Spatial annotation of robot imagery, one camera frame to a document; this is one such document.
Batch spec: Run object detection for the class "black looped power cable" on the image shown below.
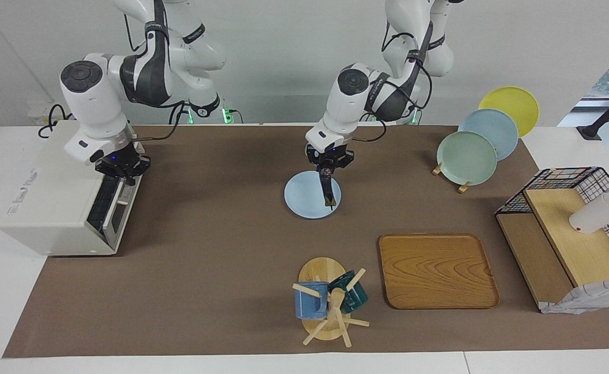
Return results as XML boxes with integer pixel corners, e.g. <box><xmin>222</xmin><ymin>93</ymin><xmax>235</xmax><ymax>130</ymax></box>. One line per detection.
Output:
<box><xmin>37</xmin><ymin>103</ymin><xmax>82</xmax><ymax>139</ymax></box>

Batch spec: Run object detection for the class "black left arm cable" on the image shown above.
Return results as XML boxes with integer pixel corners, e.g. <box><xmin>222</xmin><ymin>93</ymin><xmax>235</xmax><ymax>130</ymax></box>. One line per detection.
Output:
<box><xmin>355</xmin><ymin>20</ymin><xmax>434</xmax><ymax>142</ymax></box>

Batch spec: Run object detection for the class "yellow plate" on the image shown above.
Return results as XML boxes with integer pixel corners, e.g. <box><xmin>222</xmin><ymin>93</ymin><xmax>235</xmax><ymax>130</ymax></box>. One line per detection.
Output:
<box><xmin>478</xmin><ymin>86</ymin><xmax>540</xmax><ymax>139</ymax></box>

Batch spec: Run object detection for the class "beige toaster oven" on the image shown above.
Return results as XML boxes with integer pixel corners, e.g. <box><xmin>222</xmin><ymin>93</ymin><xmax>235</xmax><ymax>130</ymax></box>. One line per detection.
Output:
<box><xmin>0</xmin><ymin>121</ymin><xmax>144</xmax><ymax>257</ymax></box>

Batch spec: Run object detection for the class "pale green plate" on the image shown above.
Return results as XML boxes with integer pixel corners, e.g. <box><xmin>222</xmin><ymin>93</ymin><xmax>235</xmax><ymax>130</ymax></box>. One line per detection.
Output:
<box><xmin>436</xmin><ymin>131</ymin><xmax>498</xmax><ymax>187</ymax></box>

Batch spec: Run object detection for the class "wooden mug tree stand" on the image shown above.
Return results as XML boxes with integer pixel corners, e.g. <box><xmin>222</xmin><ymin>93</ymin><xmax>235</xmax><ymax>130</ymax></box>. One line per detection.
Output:
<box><xmin>292</xmin><ymin>257</ymin><xmax>371</xmax><ymax>348</ymax></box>

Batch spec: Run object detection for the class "glass oven door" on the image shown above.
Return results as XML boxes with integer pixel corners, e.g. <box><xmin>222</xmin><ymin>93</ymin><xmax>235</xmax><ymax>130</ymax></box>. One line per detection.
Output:
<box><xmin>86</xmin><ymin>165</ymin><xmax>144</xmax><ymax>255</ymax></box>

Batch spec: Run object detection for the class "brown table mat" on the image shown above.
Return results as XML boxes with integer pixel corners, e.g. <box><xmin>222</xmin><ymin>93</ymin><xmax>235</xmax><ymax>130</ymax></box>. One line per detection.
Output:
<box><xmin>2</xmin><ymin>125</ymin><xmax>609</xmax><ymax>359</ymax></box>

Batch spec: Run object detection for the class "wooden plate rack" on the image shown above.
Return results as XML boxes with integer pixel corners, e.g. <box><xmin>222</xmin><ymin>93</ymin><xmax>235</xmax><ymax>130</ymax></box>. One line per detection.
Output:
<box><xmin>432</xmin><ymin>162</ymin><xmax>472</xmax><ymax>194</ymax></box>

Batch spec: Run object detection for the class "light blue serving plate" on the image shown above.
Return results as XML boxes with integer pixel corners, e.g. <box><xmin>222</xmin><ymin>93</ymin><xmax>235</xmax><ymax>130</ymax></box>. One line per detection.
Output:
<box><xmin>283</xmin><ymin>171</ymin><xmax>343</xmax><ymax>220</ymax></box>

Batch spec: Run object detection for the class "rectangular wooden tray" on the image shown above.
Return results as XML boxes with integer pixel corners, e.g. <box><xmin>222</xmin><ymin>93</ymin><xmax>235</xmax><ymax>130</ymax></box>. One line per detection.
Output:
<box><xmin>378</xmin><ymin>233</ymin><xmax>501</xmax><ymax>311</ymax></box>

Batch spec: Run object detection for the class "dark purple eggplant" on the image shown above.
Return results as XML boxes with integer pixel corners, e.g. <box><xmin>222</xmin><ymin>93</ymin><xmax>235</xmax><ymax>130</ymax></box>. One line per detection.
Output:
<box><xmin>319</xmin><ymin>167</ymin><xmax>337</xmax><ymax>210</ymax></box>

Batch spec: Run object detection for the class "light blue racked plate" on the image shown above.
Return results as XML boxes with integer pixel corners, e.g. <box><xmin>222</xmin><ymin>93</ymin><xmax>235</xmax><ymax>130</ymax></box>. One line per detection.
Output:
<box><xmin>457</xmin><ymin>108</ymin><xmax>520</xmax><ymax>162</ymax></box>

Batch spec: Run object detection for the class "blue mug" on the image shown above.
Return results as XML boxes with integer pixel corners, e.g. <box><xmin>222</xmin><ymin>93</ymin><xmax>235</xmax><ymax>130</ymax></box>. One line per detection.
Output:
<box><xmin>294</xmin><ymin>281</ymin><xmax>330</xmax><ymax>320</ymax></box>

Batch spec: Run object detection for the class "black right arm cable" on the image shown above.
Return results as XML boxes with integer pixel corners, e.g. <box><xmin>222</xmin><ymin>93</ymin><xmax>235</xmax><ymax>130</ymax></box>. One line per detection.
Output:
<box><xmin>123</xmin><ymin>10</ymin><xmax>192</xmax><ymax>142</ymax></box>

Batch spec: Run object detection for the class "two-tier wooden shelf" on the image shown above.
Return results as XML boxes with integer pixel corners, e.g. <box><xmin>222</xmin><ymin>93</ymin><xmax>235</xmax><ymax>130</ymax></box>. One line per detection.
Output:
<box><xmin>495</xmin><ymin>188</ymin><xmax>609</xmax><ymax>314</ymax></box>

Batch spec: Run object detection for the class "white power strip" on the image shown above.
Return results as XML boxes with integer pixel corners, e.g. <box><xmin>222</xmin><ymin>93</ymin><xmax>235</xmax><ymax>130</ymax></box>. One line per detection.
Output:
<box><xmin>28</xmin><ymin>101</ymin><xmax>79</xmax><ymax>126</ymax></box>

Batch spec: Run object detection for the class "grey white cloth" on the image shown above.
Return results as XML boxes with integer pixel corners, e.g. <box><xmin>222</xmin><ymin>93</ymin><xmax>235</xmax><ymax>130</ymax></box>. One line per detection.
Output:
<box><xmin>540</xmin><ymin>279</ymin><xmax>609</xmax><ymax>315</ymax></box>

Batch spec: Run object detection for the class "white paper cup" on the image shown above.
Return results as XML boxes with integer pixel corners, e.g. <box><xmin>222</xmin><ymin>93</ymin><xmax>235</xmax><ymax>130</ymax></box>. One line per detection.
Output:
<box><xmin>569</xmin><ymin>192</ymin><xmax>609</xmax><ymax>235</ymax></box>

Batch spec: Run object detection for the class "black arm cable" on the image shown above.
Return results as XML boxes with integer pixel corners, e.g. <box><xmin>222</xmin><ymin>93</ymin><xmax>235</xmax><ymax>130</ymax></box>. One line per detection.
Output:
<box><xmin>355</xmin><ymin>20</ymin><xmax>434</xmax><ymax>142</ymax></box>
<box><xmin>123</xmin><ymin>10</ymin><xmax>192</xmax><ymax>142</ymax></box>

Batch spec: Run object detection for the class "dark green mug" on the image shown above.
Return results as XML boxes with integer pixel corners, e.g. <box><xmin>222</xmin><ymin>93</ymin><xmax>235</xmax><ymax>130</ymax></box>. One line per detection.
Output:
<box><xmin>328</xmin><ymin>270</ymin><xmax>370</xmax><ymax>314</ymax></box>

